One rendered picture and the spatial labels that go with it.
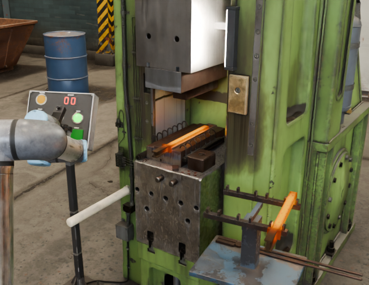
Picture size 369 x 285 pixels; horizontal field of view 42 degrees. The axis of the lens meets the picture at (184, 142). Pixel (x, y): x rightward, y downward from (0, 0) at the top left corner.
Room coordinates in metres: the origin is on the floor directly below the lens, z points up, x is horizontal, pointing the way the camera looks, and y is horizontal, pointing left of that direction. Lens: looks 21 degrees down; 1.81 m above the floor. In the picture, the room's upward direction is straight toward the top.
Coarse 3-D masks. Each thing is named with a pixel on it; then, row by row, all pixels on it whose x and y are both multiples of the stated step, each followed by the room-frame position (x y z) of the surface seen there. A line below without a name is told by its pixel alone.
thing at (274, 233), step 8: (296, 192) 1.71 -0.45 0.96; (288, 200) 1.65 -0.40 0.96; (288, 208) 1.58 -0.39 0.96; (280, 216) 1.52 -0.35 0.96; (280, 224) 1.46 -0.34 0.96; (272, 232) 1.39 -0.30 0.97; (280, 232) 1.41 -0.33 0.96; (264, 240) 1.35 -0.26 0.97; (272, 240) 1.34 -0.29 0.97; (264, 248) 1.36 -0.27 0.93; (272, 248) 1.36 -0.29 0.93
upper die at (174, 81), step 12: (156, 72) 2.13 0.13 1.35; (168, 72) 2.09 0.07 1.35; (180, 72) 2.06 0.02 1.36; (204, 72) 2.22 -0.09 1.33; (216, 72) 2.32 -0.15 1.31; (156, 84) 2.13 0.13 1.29; (168, 84) 2.10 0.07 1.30; (180, 84) 2.06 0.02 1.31; (192, 84) 2.14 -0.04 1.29; (204, 84) 2.23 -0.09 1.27
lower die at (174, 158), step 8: (184, 128) 2.43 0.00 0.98; (192, 128) 2.40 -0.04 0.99; (208, 128) 2.37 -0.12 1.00; (216, 128) 2.40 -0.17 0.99; (224, 128) 2.40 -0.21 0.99; (168, 136) 2.30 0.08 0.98; (176, 136) 2.27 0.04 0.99; (192, 136) 2.25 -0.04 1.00; (208, 136) 2.27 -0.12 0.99; (216, 136) 2.33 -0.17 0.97; (152, 144) 2.19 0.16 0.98; (160, 144) 2.16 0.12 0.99; (184, 144) 2.16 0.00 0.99; (192, 144) 2.16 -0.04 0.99; (176, 152) 2.07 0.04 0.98; (184, 152) 2.09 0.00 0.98; (168, 160) 2.10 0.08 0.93; (176, 160) 2.07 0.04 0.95
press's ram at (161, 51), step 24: (144, 0) 2.16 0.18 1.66; (168, 0) 2.09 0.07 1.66; (192, 0) 2.04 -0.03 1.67; (216, 0) 2.20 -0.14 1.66; (144, 24) 2.16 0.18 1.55; (168, 24) 2.09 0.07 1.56; (192, 24) 2.04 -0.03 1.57; (216, 24) 2.18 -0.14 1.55; (144, 48) 2.17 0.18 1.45; (168, 48) 2.09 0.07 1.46; (192, 48) 2.04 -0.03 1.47; (216, 48) 2.21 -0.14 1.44; (192, 72) 2.04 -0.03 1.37
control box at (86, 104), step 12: (36, 96) 2.34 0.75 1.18; (48, 96) 2.33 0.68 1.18; (60, 96) 2.32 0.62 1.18; (72, 96) 2.32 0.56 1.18; (84, 96) 2.31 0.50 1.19; (96, 96) 2.34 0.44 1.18; (36, 108) 2.31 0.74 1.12; (48, 108) 2.30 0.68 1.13; (72, 108) 2.28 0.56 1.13; (84, 108) 2.28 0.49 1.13; (96, 108) 2.33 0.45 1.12; (72, 120) 2.25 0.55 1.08; (84, 120) 2.25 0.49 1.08; (84, 132) 2.22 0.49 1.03
